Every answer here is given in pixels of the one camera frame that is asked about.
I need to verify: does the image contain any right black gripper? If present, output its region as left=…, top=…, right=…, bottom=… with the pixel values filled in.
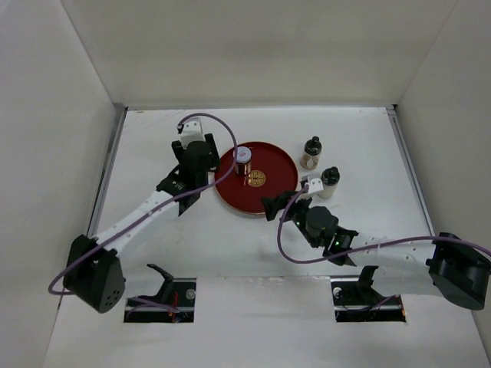
left=261, top=189, right=320, bottom=248

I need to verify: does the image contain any brown spice bottle black cap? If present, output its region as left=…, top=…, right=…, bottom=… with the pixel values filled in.
left=300, top=136, right=322, bottom=170

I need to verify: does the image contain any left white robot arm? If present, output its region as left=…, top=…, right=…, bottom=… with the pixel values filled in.
left=63, top=133, right=220, bottom=314

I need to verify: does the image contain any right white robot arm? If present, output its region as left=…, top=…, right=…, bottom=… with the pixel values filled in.
left=261, top=190, right=490, bottom=311

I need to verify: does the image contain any round red lacquer tray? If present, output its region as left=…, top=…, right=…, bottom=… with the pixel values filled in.
left=215, top=141, right=298, bottom=215

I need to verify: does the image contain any white spice bottle black cap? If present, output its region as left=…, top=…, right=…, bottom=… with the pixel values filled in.
left=318, top=166, right=341, bottom=199

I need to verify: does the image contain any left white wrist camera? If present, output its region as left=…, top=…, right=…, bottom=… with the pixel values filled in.
left=177, top=117, right=205, bottom=150

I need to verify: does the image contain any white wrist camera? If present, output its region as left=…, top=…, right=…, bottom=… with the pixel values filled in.
left=177, top=117, right=205, bottom=150
left=300, top=174, right=325, bottom=199

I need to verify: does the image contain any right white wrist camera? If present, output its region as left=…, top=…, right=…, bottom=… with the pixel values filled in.
left=300, top=174, right=325, bottom=199

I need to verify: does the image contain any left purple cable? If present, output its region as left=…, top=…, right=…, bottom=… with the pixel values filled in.
left=48, top=113, right=237, bottom=295

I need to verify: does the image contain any purple cable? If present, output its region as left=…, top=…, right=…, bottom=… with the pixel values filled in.
left=48, top=113, right=237, bottom=295
left=276, top=186, right=491, bottom=265

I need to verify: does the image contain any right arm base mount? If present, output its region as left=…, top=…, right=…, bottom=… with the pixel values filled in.
left=331, top=266, right=406, bottom=323

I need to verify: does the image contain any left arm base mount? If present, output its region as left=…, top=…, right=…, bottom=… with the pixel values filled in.
left=124, top=264, right=197, bottom=324

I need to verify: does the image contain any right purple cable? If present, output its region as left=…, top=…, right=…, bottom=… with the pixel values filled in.
left=276, top=186, right=491, bottom=265

